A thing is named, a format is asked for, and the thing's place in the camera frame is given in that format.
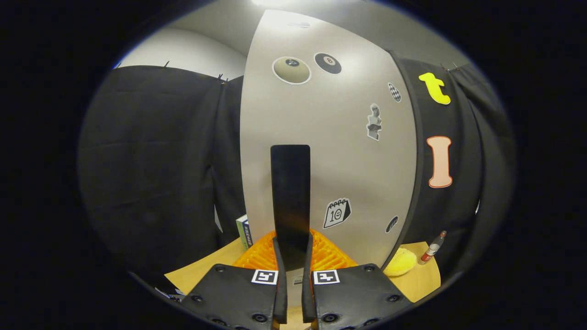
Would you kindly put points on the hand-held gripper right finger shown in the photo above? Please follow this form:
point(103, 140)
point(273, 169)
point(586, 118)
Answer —
point(307, 298)

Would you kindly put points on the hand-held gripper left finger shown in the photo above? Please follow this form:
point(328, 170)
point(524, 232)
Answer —
point(280, 293)

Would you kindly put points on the dark grey shoe cabinet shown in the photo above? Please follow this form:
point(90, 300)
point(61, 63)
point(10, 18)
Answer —
point(419, 174)

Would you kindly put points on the blue spine book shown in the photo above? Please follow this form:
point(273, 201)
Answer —
point(248, 236)

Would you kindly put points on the yellow bumpy bun toy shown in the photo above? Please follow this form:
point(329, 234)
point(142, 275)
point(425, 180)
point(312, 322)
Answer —
point(400, 263)

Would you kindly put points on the large ceiling light panel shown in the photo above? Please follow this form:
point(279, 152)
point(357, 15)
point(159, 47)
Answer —
point(275, 2)

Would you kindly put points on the green spine book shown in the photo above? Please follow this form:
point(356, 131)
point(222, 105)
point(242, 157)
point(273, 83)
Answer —
point(240, 229)

